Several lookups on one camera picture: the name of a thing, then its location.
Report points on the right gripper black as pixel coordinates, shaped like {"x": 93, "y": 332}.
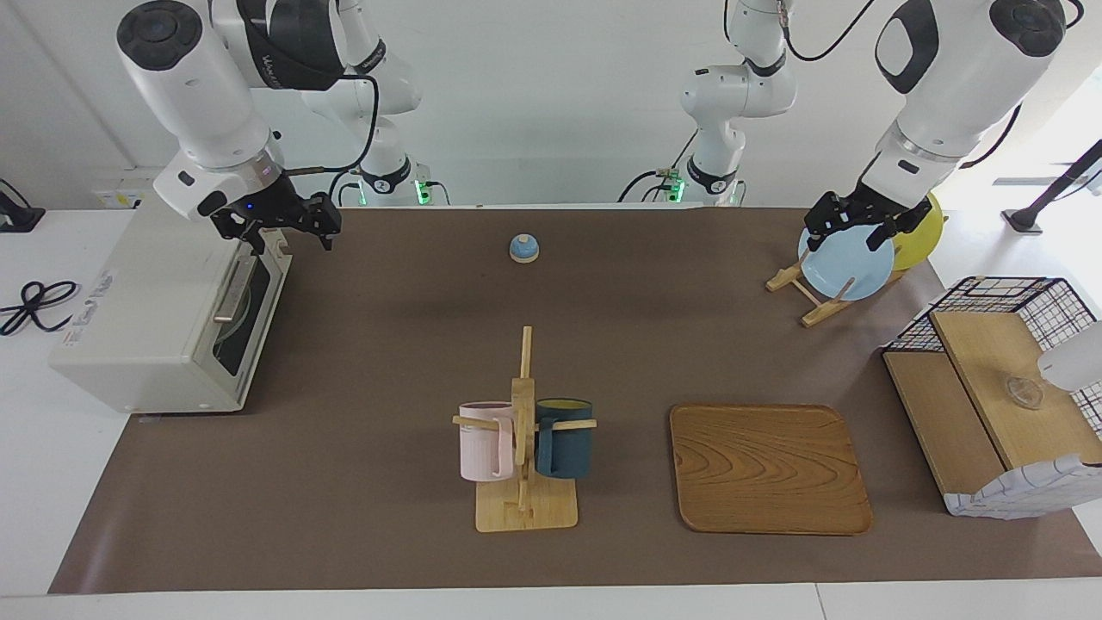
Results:
{"x": 275, "y": 207}

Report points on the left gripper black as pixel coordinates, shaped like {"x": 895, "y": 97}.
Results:
{"x": 861, "y": 211}

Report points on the oven glass door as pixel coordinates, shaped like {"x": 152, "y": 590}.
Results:
{"x": 254, "y": 336}

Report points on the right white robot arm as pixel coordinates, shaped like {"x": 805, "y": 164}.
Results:
{"x": 189, "y": 77}

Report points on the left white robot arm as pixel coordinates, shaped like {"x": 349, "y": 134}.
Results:
{"x": 956, "y": 77}

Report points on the white toaster oven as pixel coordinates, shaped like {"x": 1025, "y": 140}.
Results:
{"x": 138, "y": 301}

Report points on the light blue plate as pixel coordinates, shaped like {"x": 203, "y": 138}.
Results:
{"x": 848, "y": 271}

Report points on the yellow plate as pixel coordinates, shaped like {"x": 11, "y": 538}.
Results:
{"x": 921, "y": 241}

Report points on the wooden plate rack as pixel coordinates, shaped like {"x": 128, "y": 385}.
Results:
{"x": 822, "y": 312}

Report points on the brown table mat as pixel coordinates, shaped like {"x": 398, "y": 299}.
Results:
{"x": 387, "y": 344}

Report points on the black stand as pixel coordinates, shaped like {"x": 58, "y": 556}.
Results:
{"x": 1046, "y": 198}

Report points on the small clear glass dish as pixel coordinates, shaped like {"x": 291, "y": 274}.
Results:
{"x": 1024, "y": 393}

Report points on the wooden tray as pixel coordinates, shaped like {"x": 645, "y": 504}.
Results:
{"x": 766, "y": 469}

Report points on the white rounded object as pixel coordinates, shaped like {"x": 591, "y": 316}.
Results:
{"x": 1072, "y": 362}

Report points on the black device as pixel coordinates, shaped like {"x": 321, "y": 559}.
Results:
{"x": 17, "y": 215}

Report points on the pink mug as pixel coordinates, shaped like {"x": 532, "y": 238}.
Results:
{"x": 478, "y": 448}

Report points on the wooden shelf unit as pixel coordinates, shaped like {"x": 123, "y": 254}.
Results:
{"x": 1024, "y": 495}

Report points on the dark teal mug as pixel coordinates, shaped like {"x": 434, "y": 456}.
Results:
{"x": 568, "y": 448}

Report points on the wooden mug rack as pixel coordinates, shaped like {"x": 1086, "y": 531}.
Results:
{"x": 525, "y": 512}

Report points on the white wall socket box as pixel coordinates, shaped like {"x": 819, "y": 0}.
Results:
{"x": 116, "y": 200}

